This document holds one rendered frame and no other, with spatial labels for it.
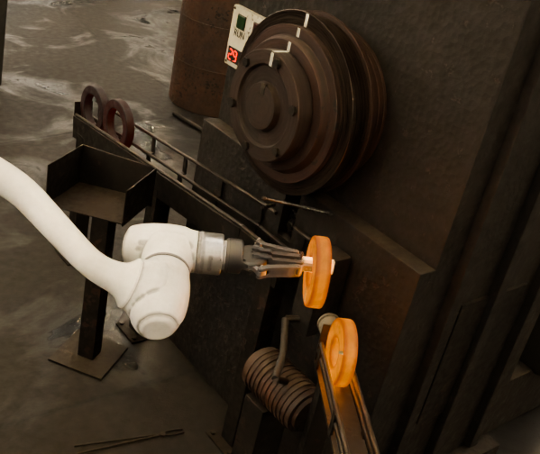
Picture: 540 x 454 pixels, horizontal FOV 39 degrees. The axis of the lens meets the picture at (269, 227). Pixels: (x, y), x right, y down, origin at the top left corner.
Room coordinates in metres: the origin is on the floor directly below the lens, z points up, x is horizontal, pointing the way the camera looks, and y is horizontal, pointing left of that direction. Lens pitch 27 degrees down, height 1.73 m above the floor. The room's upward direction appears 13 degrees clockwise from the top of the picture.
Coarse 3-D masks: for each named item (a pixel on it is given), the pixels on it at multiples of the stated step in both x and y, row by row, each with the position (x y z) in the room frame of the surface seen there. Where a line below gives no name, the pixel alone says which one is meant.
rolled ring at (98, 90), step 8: (88, 88) 2.70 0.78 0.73; (96, 88) 2.67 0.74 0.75; (88, 96) 2.72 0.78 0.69; (96, 96) 2.65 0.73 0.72; (104, 96) 2.65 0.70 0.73; (80, 104) 2.74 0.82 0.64; (88, 104) 2.73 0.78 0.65; (104, 104) 2.63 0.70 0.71; (88, 112) 2.73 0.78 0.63; (88, 120) 2.70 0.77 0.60
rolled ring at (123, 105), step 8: (112, 104) 2.56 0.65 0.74; (120, 104) 2.52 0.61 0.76; (128, 104) 2.54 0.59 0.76; (104, 112) 2.60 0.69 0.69; (112, 112) 2.59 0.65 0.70; (120, 112) 2.52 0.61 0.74; (128, 112) 2.51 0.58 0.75; (104, 120) 2.60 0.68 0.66; (112, 120) 2.60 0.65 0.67; (128, 120) 2.49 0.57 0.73; (104, 128) 2.59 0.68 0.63; (112, 128) 2.59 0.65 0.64; (128, 128) 2.48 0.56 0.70; (112, 136) 2.56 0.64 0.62; (128, 136) 2.48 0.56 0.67; (128, 144) 2.49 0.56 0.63
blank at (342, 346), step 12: (336, 324) 1.47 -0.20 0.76; (348, 324) 1.44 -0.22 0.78; (336, 336) 1.45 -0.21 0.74; (348, 336) 1.41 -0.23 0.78; (336, 348) 1.47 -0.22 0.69; (348, 348) 1.39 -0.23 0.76; (336, 360) 1.45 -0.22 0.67; (348, 360) 1.37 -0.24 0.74; (336, 372) 1.38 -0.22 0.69; (348, 372) 1.37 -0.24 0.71; (336, 384) 1.37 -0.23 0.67; (348, 384) 1.38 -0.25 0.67
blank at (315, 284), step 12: (312, 240) 1.46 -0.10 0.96; (324, 240) 1.43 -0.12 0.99; (312, 252) 1.44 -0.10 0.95; (324, 252) 1.39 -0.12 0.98; (324, 264) 1.37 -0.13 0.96; (312, 276) 1.38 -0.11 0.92; (324, 276) 1.36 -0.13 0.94; (312, 288) 1.36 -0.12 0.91; (324, 288) 1.35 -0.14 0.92; (312, 300) 1.35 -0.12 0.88; (324, 300) 1.36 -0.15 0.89
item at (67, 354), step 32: (64, 160) 2.11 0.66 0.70; (96, 160) 2.20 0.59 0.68; (128, 160) 2.18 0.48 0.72; (64, 192) 2.12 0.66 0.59; (96, 192) 2.15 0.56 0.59; (128, 192) 1.98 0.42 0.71; (96, 224) 2.06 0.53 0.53; (96, 288) 2.05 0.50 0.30; (96, 320) 2.05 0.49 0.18; (64, 352) 2.06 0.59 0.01; (96, 352) 2.08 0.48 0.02
